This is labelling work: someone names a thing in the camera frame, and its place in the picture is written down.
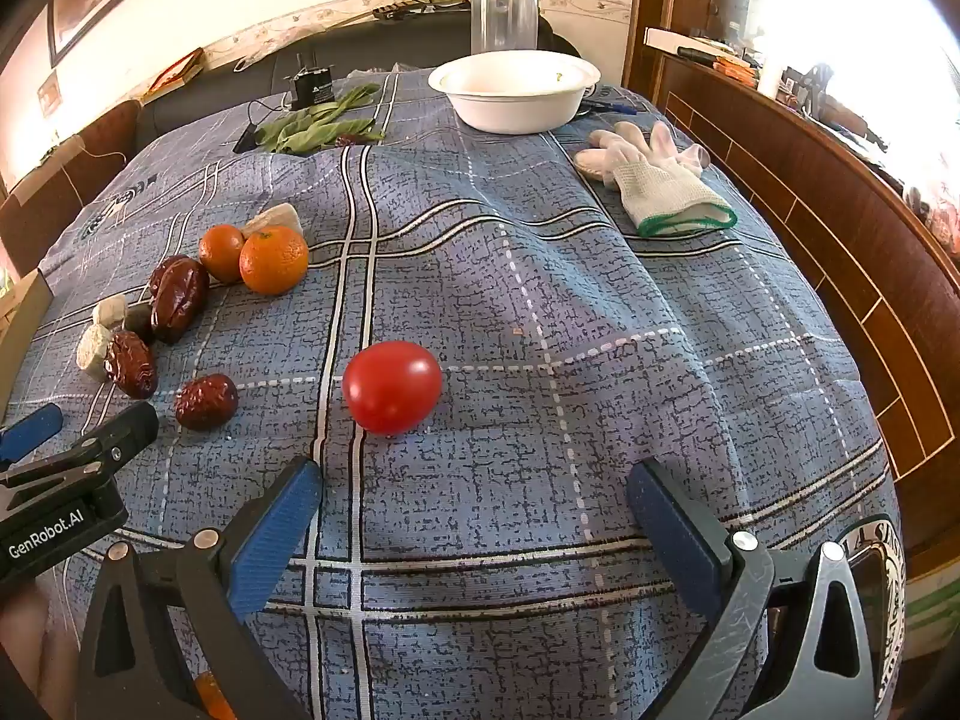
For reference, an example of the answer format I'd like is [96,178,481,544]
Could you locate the clear glass jar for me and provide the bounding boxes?
[469,0,540,55]

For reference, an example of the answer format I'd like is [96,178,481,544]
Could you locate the blue plaid blanket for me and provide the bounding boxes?
[4,66,910,720]

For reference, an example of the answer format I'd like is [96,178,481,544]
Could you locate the large orange mandarin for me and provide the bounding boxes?
[238,225,311,296]

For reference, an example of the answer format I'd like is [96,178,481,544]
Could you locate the dark sofa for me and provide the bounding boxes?
[135,9,625,160]

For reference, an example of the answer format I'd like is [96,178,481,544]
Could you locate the white book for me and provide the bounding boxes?
[643,25,751,65]

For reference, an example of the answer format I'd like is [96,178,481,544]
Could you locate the green leafy vegetable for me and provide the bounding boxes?
[254,83,388,156]

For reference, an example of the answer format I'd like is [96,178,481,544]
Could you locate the person's left forearm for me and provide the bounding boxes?
[0,577,80,720]

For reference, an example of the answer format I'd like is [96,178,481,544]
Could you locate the red tomato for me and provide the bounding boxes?
[342,340,444,437]

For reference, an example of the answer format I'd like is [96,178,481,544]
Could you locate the cardboard box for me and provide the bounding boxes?
[0,268,54,421]

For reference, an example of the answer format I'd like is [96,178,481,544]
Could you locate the small orange mandarin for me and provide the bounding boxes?
[198,224,248,285]

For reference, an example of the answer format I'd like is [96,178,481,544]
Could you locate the white work gloves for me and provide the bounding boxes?
[573,119,740,238]

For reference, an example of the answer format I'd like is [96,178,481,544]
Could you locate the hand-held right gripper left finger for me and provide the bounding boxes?
[75,456,323,720]

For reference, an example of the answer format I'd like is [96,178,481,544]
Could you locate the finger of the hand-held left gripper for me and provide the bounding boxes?
[0,403,65,467]
[0,401,160,494]

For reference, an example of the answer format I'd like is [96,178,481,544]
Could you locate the large white vegetable chunk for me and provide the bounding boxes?
[241,202,305,239]

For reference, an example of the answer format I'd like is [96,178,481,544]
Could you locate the wooden cabinet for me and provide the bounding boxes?
[621,0,960,616]

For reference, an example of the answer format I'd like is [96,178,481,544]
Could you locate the dark slender object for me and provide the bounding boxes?
[373,0,471,21]

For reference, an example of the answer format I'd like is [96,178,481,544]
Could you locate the red book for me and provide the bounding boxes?
[142,46,206,103]

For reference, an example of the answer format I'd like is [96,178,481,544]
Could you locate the black cable with plug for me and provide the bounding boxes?
[233,93,301,155]

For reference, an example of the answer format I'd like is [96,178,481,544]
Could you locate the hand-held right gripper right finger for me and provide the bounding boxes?
[627,459,880,720]

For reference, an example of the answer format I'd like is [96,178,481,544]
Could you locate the brown board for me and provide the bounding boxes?
[0,98,144,260]

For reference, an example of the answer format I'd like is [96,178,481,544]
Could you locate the white bowl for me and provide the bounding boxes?
[427,50,602,135]

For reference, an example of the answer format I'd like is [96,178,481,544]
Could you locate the black electronic device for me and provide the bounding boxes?
[287,63,335,110]

